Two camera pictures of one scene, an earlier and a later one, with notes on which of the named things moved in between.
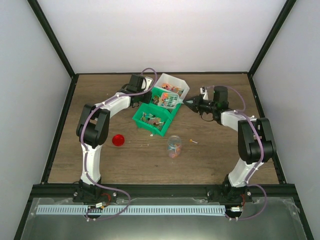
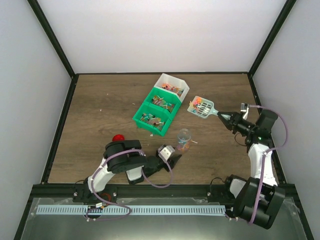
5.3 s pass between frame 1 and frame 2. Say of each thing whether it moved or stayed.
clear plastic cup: moved
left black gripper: moved
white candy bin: stayed
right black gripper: moved
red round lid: stayed
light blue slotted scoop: moved
